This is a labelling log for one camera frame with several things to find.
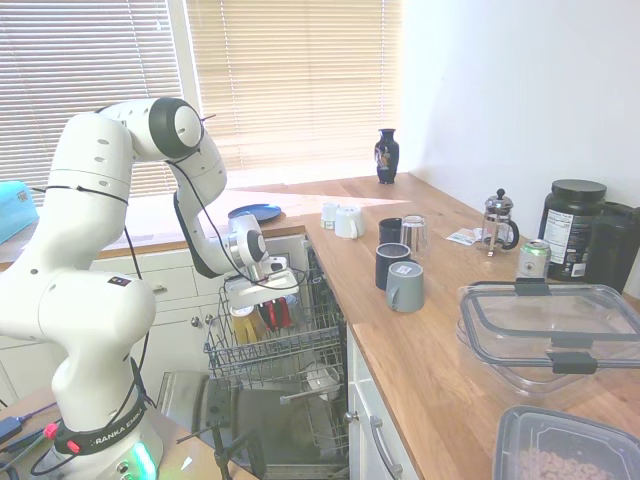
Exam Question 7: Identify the green and white drink can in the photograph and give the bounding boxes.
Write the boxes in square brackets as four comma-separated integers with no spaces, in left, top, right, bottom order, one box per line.
[515,238,553,284]

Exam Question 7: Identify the open dishwasher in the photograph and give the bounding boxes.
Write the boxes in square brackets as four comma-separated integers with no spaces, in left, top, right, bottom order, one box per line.
[157,370,351,480]

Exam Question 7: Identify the grey wire lower dishwasher rack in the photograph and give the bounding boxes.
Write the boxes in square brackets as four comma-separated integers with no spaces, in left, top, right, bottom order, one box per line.
[279,384,352,472]

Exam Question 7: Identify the blue plate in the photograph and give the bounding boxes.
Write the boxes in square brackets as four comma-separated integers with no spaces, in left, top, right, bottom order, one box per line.
[228,202,282,223]

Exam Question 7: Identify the silver cabinet bar handle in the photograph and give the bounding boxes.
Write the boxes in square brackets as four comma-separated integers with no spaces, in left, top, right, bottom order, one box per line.
[368,415,404,479]

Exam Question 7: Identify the clear plastic storage container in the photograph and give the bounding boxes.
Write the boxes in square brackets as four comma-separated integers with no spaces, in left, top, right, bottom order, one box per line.
[458,279,640,362]
[454,319,640,402]

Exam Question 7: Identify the black protein powder tub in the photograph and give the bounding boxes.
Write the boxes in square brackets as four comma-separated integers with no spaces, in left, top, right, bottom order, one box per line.
[537,179,609,283]

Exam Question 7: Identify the narrow beige window blind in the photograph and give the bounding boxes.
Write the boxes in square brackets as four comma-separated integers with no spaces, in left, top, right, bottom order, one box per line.
[0,0,184,202]

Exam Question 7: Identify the white paper packets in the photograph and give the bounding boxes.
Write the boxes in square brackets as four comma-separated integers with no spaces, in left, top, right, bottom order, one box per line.
[445,226,486,248]

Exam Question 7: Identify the glass french press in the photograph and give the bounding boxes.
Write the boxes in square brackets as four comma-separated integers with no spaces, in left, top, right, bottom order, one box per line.
[480,188,522,259]

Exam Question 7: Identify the white ceramic mug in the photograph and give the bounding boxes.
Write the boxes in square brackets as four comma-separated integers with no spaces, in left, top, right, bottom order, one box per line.
[333,205,366,241]
[319,202,344,232]

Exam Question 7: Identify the grey ceramic mug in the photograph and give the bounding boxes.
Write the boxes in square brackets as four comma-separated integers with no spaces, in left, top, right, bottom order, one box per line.
[384,261,426,314]

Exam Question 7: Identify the white cabinet under wooden counter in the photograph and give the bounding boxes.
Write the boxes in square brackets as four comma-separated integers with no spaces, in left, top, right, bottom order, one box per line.
[344,324,422,480]

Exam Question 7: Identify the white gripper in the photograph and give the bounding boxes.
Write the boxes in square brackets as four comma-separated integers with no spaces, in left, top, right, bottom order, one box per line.
[222,268,302,333]

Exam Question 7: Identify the black plastic jug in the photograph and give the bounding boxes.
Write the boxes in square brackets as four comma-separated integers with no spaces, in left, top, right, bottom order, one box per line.
[583,201,640,296]

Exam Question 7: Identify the black camera stand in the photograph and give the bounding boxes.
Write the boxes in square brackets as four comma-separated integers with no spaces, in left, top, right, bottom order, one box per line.
[176,418,269,480]

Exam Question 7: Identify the red ceramic mug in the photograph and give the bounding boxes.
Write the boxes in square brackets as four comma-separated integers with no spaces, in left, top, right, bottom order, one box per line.
[264,297,292,330]

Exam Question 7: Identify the clear drinking glass with label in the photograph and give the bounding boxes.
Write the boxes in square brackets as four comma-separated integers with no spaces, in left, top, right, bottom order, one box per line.
[288,293,308,327]

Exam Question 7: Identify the dark blue painted vase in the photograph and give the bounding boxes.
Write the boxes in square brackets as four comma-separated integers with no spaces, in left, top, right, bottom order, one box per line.
[374,128,400,187]

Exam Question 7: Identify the light blue box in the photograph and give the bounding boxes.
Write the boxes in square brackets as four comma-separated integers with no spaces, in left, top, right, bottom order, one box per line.
[0,180,42,247]

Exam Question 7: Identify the black ceramic mug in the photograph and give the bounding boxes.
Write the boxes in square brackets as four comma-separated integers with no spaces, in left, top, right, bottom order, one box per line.
[378,217,405,248]
[374,242,419,291]

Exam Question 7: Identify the grey plastic container with cereal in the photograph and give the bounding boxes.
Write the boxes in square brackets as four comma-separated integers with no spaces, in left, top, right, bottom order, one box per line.
[491,404,640,480]

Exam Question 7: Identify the grey wire upper dishwasher rack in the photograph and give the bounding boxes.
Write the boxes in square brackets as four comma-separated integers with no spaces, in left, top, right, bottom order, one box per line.
[203,269,347,385]

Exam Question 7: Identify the grey wire dishwasher rack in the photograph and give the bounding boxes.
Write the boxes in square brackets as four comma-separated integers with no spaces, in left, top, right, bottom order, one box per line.
[203,269,347,385]
[279,384,352,472]

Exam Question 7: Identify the wide beige window blind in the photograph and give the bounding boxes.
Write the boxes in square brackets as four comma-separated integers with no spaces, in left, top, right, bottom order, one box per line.
[185,0,405,187]

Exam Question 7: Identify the clear tall drinking glass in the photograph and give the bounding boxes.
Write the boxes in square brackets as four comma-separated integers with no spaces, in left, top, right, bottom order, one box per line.
[400,214,431,263]

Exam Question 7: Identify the white kitchen base cabinets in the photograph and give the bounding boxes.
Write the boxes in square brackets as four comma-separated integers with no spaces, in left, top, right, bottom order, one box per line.
[0,233,309,404]

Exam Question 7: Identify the yellow ceramic mug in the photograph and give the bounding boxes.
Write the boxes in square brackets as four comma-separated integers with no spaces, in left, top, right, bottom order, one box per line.
[229,305,266,346]

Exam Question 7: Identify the built-in dishwasher body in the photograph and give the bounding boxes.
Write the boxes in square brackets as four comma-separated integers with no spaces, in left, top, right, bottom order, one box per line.
[299,233,352,476]

